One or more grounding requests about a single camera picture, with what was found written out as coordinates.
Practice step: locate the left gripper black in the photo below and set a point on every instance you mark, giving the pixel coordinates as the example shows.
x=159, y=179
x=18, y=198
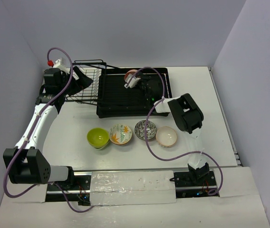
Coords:
x=77, y=77

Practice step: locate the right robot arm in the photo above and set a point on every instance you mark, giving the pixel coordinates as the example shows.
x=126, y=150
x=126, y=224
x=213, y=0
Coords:
x=188, y=117

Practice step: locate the black leaf pattern bowl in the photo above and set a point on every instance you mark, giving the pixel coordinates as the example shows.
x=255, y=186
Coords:
x=143, y=129

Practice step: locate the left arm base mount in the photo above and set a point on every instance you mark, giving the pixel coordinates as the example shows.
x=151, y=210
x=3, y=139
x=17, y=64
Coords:
x=78, y=191

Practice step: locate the white taped sheet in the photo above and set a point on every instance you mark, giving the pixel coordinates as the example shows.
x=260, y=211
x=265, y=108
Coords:
x=132, y=188

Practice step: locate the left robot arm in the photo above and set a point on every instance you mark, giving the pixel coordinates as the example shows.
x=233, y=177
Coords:
x=25, y=161

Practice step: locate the green bowl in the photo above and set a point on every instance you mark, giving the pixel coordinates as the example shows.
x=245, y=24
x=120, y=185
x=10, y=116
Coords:
x=98, y=138

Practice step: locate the black dish rack tray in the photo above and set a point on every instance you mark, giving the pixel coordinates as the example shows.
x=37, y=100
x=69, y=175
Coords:
x=114, y=100

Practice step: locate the orange floral bowl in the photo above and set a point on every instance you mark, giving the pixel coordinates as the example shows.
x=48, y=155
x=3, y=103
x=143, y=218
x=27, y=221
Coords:
x=129, y=74

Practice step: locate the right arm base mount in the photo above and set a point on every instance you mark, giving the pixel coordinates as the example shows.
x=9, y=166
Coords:
x=186, y=188

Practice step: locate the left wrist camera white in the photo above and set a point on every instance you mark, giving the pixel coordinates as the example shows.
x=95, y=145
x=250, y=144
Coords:
x=59, y=63

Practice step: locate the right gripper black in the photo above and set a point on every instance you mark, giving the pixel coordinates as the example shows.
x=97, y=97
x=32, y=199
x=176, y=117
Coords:
x=143, y=78

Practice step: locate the white bowl pink rim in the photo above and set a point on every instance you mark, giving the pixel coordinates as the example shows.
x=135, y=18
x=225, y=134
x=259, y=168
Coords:
x=166, y=136

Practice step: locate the leaf pattern white bowl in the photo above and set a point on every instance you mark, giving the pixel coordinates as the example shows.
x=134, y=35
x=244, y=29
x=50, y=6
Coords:
x=120, y=134

